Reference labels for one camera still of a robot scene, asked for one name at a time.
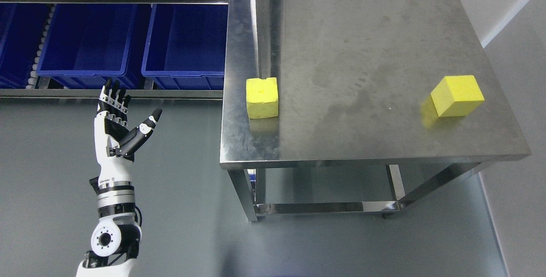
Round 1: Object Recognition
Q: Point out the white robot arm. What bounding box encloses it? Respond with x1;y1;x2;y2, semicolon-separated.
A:
76;177;142;277

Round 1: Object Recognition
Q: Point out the blue plastic bin left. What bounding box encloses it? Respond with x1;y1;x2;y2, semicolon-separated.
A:
0;3;49;89

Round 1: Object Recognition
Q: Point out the yellow foam cube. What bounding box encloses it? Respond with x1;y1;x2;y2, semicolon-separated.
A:
430;75;485;118

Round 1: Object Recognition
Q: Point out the stainless steel table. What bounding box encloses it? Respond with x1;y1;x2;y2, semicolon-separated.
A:
220;0;531;222

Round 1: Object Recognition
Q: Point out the blue plastic bin middle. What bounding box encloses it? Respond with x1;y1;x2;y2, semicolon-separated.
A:
37;3;147;90

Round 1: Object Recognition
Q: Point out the blue plastic bin right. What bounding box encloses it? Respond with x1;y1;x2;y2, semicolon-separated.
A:
141;3;228;90

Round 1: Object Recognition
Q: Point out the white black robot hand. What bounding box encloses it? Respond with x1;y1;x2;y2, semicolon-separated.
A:
93;78;162;185

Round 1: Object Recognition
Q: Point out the yellow foam block with notch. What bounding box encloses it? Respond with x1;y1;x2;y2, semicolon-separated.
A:
246;77;279;120

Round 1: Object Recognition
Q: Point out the blue plastic bin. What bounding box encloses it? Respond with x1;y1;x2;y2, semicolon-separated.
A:
0;3;49;89
141;3;228;90
37;3;147;90

